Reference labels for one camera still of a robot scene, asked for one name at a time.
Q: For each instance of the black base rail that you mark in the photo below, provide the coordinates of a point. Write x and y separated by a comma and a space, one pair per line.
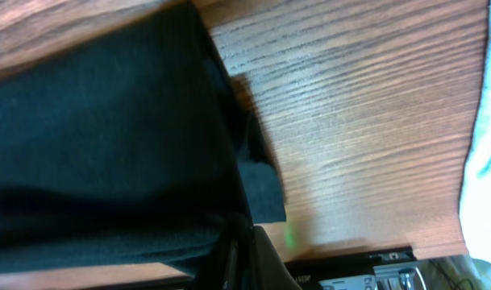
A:
229, 267

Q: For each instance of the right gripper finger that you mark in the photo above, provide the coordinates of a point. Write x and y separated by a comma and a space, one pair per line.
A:
268, 270

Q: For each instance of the black t-shirt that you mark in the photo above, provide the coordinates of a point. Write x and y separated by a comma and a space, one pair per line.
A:
132, 148

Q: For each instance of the light blue garment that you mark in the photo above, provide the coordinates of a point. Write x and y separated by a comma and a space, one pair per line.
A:
475, 197

